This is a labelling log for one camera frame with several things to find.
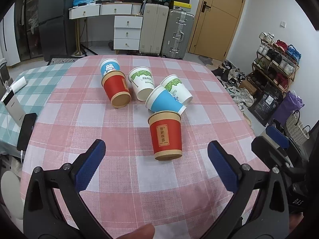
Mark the white power bank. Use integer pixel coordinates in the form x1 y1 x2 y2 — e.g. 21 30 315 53
1 90 26 127

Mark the silver aluminium suitcase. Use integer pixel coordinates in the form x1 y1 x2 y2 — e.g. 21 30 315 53
160 9 195 60

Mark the woven basket bag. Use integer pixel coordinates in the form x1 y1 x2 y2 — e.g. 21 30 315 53
286 110 310 146

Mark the shoe rack with shoes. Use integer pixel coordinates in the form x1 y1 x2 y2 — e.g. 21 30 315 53
248 32 302 96

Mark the blue rabbit paper cup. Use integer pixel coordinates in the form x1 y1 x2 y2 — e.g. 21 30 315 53
100 58 120 77

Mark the red paper cup lying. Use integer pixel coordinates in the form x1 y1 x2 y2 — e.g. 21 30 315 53
101 70 131 109

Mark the blue white paper cup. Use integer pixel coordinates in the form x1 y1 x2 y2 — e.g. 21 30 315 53
145 85 186 115

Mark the teal plaid tablecloth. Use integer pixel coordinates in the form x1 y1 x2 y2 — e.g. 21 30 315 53
0 63 71 157

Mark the white vanity desk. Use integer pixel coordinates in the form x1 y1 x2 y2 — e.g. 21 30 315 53
69 2 143 51

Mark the black refrigerator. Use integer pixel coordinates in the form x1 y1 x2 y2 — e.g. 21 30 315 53
38 0 76 61

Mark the person's thumb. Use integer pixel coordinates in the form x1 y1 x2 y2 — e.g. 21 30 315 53
117 224 155 239

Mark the yellow black box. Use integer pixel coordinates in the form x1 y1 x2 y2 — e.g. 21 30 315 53
172 1 192 12

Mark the black smartphone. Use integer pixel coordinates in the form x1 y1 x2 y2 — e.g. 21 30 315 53
17 113 37 151

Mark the white green paper cup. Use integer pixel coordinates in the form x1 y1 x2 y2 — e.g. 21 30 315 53
128 66 155 101

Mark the white rolled paper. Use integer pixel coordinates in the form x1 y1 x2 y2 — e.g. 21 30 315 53
10 76 27 94

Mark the purple bag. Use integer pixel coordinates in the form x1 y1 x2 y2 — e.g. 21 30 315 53
268 90 304 126

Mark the red kraft paper cup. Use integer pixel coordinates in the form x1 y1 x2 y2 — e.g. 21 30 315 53
148 111 182 161

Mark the wooden door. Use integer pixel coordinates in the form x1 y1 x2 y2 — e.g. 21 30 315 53
189 0 245 61

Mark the beige suitcase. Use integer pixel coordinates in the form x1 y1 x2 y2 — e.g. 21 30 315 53
139 3 169 56

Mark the pink plaid tablecloth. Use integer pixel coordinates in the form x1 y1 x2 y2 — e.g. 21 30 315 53
21 56 266 238

